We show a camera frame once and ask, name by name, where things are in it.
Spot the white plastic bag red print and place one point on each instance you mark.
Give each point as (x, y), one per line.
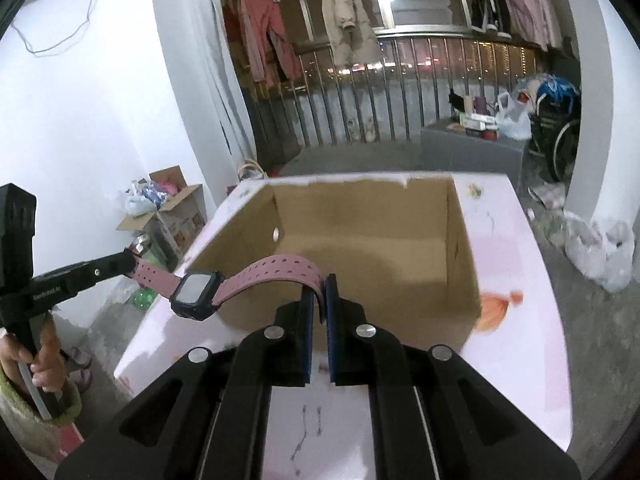
(515, 117)

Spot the metal balcony railing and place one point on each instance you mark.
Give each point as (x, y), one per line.
(400, 90)

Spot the white curtain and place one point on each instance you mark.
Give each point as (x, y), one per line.
(215, 60)

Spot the beige hanging coat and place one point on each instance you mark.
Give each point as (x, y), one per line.
(345, 5)

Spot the person's left hand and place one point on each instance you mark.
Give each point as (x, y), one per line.
(47, 360)

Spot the pink hanging jacket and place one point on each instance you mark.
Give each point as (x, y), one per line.
(262, 30)

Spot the person's left forearm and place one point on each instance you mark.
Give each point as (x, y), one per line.
(30, 410)

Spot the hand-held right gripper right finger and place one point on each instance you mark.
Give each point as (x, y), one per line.
(331, 332)

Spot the open printed cardboard box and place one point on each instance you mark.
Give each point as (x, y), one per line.
(175, 220)

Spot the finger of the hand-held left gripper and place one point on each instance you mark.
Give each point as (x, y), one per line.
(107, 266)

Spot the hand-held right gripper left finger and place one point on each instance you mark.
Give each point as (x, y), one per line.
(311, 332)

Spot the crumpled white plastic bag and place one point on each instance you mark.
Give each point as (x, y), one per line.
(597, 252)

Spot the grey cabinet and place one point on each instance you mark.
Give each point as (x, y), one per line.
(475, 160)

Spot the large brown cardboard box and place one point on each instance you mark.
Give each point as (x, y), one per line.
(375, 240)

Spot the green packet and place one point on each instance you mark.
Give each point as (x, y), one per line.
(142, 300)

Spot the light pink hanging garment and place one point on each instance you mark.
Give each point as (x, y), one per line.
(530, 0)

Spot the white blue plastic bag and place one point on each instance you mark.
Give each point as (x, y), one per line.
(140, 200)

